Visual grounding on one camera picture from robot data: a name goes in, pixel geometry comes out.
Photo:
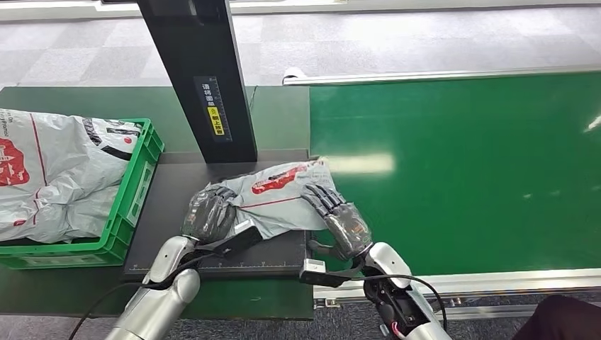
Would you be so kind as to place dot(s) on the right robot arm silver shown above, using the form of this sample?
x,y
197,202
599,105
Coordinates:
x,y
404,300

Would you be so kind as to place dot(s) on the person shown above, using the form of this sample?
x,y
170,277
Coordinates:
x,y
563,321

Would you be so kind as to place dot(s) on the silver conveyor frame rail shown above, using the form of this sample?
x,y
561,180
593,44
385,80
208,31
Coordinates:
x,y
493,284
422,76

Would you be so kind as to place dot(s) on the black inbound machine platform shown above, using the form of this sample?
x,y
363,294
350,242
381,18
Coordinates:
x,y
164,211

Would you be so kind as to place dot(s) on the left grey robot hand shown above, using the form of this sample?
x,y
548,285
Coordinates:
x,y
209,216

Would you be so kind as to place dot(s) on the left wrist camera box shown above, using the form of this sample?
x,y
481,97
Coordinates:
x,y
239,237

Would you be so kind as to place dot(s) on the green conveyor belt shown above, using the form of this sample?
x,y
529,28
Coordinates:
x,y
446,173

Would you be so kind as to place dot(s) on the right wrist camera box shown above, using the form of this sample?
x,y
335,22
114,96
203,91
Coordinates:
x,y
319,274

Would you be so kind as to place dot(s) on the yellow warning label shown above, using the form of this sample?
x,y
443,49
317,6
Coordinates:
x,y
216,121

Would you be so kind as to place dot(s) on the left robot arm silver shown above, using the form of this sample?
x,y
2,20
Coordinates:
x,y
159,291

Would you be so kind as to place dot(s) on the dark green table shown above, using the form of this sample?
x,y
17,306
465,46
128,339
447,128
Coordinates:
x,y
281,117

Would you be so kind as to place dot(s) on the grey mailer bag black print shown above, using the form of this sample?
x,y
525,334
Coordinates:
x,y
112,138

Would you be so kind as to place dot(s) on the green plastic crate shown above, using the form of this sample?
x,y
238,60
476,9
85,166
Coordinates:
x,y
141,187

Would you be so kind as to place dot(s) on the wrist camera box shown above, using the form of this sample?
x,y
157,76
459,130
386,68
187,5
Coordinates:
x,y
319,274
239,237

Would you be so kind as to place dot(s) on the large grey mailer bag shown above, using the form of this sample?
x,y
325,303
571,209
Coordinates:
x,y
61,187

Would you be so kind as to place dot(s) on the black inbound machine post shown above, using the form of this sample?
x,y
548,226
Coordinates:
x,y
197,47

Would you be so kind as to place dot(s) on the grey mailer bag red print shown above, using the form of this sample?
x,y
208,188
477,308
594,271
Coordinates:
x,y
277,206

